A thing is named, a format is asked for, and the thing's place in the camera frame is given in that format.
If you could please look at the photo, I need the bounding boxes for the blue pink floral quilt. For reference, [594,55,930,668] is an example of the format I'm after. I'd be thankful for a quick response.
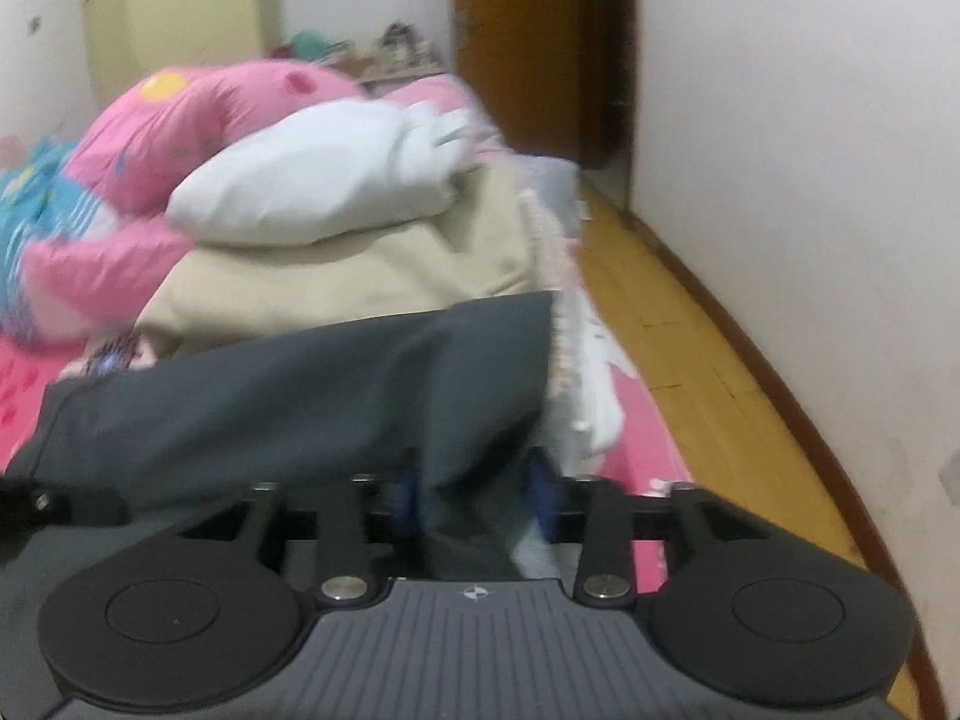
[0,60,370,351]

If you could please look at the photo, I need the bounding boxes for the white lace-edged cloth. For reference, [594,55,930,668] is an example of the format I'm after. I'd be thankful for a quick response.
[521,191,629,460]

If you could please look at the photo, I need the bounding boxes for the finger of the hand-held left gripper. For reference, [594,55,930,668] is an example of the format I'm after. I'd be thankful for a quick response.
[0,476,130,542]

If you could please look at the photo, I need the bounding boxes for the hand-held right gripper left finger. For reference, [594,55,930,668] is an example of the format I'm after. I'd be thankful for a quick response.
[176,457,421,610]

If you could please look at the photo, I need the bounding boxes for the beige blanket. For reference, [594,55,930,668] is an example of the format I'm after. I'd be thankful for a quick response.
[135,165,580,362]

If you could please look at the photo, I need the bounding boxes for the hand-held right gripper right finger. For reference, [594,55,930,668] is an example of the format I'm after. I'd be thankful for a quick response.
[525,450,779,610]

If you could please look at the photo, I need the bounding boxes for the white pillow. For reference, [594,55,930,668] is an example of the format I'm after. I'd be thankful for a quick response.
[165,97,482,246]

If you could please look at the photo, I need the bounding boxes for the cream wardrobe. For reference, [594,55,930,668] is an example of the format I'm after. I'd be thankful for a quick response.
[79,0,284,111]

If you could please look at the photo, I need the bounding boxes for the brown wooden door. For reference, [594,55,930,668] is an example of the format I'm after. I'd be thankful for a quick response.
[450,0,640,171]

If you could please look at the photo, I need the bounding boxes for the dark grey pants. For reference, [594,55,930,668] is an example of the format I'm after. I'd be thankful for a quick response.
[0,289,561,720]

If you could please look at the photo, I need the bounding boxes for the pink floral bed sheet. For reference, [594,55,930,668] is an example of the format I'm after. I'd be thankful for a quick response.
[0,334,696,587]

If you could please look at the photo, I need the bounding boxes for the cluttered low cabinet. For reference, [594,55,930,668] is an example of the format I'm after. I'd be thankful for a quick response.
[274,21,445,89]

